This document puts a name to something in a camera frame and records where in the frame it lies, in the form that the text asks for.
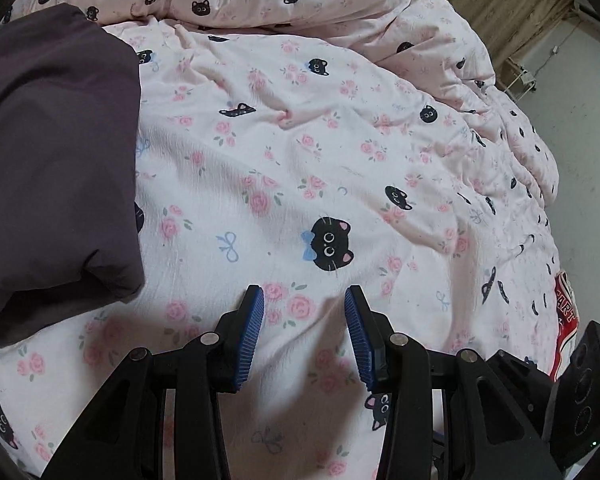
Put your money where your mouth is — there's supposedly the purple grey hooded jacket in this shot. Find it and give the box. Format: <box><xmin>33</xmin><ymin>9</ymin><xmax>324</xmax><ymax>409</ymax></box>
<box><xmin>0</xmin><ymin>4</ymin><xmax>145</xmax><ymax>348</ymax></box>

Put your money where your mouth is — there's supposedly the red white printed garment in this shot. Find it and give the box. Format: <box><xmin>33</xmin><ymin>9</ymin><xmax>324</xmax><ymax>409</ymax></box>
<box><xmin>550</xmin><ymin>270</ymin><xmax>580</xmax><ymax>382</ymax></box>

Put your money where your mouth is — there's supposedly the pink cat print duvet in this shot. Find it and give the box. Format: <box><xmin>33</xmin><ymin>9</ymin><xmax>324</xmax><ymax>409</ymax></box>
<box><xmin>0</xmin><ymin>0</ymin><xmax>560</xmax><ymax>479</ymax></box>

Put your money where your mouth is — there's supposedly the white wire shelf rack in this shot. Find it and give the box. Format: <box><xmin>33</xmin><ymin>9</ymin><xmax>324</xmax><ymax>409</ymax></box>
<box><xmin>500</xmin><ymin>58</ymin><xmax>536</xmax><ymax>102</ymax></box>

